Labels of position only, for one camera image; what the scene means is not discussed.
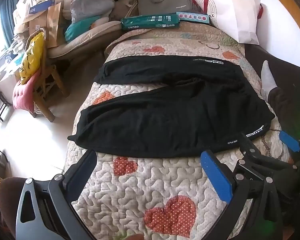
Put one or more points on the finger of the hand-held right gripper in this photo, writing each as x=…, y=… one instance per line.
x=250, y=151
x=288, y=141

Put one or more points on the black pants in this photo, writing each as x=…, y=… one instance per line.
x=165, y=120

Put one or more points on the wooden chair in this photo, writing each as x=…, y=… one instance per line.
x=43, y=90

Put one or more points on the long green box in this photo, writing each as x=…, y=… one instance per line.
x=150, y=22

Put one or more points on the blue curtain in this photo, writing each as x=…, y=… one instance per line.
x=7, y=17

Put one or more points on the teal box with red dots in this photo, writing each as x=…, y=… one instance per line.
x=192, y=17

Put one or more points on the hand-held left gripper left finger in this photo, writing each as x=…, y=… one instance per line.
x=86, y=166

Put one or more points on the plastic-wrapped bedding bundle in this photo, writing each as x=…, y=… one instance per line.
x=90, y=5

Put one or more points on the beige lounge chair cushion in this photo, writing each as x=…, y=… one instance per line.
x=85, y=38

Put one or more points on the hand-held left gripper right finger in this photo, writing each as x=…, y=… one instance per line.
x=216, y=177

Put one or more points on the person's foot in grey sock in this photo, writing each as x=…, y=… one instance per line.
x=267, y=80

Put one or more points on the pile of cardboard boxes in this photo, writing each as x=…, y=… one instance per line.
x=37, y=21

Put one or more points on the person's brown trouser leg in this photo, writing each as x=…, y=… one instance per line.
x=8, y=200
x=282, y=105

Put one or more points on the white paper bag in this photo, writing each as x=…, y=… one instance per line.
x=235, y=15

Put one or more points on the pink cushion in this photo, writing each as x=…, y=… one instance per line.
x=25, y=97

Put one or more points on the brown paper bag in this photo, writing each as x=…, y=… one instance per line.
x=53, y=22

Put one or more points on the quilted heart-print blanket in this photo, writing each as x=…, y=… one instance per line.
x=145, y=180

